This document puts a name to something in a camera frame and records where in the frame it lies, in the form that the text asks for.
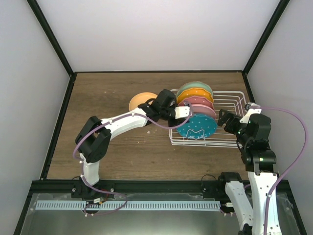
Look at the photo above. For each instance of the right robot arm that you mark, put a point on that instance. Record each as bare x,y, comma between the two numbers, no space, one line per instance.
259,216

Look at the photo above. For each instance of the pale yellow plate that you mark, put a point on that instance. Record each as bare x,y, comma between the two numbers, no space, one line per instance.
140,99

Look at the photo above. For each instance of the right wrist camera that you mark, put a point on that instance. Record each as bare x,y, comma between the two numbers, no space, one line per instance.
251,108

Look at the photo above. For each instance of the mint green plate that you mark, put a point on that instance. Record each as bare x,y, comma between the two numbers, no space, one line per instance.
195,84

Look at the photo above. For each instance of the light pink plate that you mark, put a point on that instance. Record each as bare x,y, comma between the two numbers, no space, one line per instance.
203,109

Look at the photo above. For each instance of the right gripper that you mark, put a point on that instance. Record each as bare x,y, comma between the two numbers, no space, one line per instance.
222,120

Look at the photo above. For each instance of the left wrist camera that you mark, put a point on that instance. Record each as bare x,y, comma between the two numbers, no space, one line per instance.
182,112

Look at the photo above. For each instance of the white slotted cable duct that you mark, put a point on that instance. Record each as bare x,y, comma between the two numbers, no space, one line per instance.
130,205

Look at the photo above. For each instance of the blue polka dot plate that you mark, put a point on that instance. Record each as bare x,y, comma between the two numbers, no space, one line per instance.
199,126

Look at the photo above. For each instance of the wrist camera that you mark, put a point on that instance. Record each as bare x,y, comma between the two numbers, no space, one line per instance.
182,112
251,108

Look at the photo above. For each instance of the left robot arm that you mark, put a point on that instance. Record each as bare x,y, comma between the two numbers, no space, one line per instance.
93,140

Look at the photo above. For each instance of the white wire dish rack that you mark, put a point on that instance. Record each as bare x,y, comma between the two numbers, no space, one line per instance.
233,101

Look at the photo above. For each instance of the dark pink polka dot plate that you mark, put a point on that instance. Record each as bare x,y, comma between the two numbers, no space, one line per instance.
198,100

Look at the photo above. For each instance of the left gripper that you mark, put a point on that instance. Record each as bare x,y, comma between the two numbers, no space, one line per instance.
176,123

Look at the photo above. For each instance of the orange polka dot plate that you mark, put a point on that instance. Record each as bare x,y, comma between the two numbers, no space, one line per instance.
195,92

